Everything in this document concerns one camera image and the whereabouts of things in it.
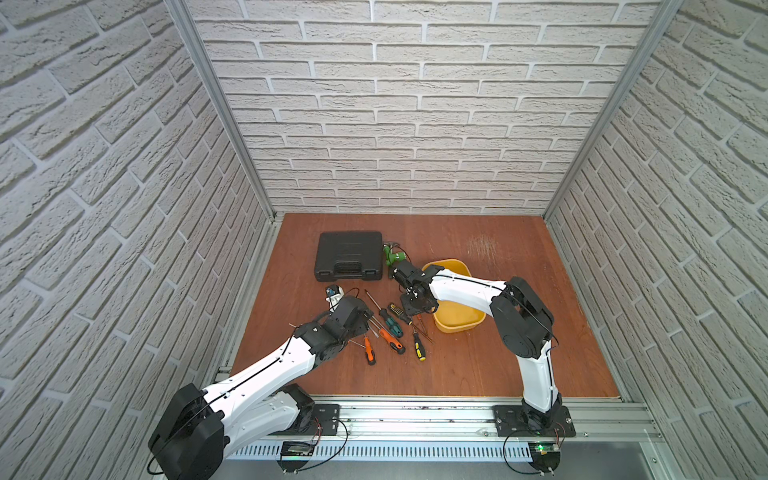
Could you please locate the aluminium frame post right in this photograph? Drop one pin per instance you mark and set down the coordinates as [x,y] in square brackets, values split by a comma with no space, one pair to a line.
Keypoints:
[665,13]

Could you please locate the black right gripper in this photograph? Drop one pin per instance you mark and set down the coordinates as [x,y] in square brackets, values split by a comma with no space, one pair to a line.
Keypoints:
[408,309]

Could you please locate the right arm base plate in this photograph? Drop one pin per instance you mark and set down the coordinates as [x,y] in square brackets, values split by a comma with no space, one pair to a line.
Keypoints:
[523,421]

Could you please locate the black plastic tool case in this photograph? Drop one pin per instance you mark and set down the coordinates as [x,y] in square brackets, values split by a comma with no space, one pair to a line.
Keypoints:
[349,255]

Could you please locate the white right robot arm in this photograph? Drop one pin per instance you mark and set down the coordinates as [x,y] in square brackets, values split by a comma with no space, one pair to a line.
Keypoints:
[524,324]

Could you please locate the aluminium frame post left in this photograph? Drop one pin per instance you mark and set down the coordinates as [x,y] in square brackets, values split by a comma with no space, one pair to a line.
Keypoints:
[189,34]

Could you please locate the right controller board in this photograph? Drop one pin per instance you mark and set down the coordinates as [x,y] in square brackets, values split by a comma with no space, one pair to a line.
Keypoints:
[545,457]

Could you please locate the controller board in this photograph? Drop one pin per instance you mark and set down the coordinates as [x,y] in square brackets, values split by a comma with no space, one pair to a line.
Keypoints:
[295,455]
[545,457]

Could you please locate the aluminium frame post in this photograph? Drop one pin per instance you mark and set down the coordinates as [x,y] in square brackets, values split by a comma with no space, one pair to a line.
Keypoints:
[189,34]
[665,13]

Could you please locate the green black large screwdriver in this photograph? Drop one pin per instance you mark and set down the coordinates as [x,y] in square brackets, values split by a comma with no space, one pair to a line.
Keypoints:
[392,326]

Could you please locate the small orange screwdriver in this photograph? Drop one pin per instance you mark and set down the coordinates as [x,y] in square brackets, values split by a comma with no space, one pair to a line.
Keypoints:
[368,348]

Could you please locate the aluminium front rail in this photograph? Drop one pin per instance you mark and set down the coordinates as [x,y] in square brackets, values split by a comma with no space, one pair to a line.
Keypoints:
[485,419]

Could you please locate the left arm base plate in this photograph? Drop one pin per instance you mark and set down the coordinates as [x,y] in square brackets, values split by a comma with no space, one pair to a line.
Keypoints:
[323,420]

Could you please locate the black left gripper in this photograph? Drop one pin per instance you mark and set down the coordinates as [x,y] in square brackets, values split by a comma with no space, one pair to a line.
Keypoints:
[354,309]

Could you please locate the yellow black phillips screwdriver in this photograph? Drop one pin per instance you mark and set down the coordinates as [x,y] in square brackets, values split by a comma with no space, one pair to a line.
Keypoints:
[419,346]

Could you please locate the left controller board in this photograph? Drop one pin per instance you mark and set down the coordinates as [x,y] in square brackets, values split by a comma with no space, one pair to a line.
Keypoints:
[295,455]

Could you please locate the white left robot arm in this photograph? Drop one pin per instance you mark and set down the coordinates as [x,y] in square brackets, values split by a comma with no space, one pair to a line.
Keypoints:
[201,427]

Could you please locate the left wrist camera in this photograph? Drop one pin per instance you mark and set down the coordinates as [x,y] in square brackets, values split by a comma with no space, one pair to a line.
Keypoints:
[334,293]

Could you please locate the black yellow-dotted screwdriver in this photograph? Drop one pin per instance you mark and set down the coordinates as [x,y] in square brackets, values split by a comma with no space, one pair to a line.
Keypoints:
[400,313]

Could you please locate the orange black large screwdriver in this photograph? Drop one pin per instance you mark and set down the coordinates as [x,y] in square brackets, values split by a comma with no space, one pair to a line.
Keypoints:
[383,333]

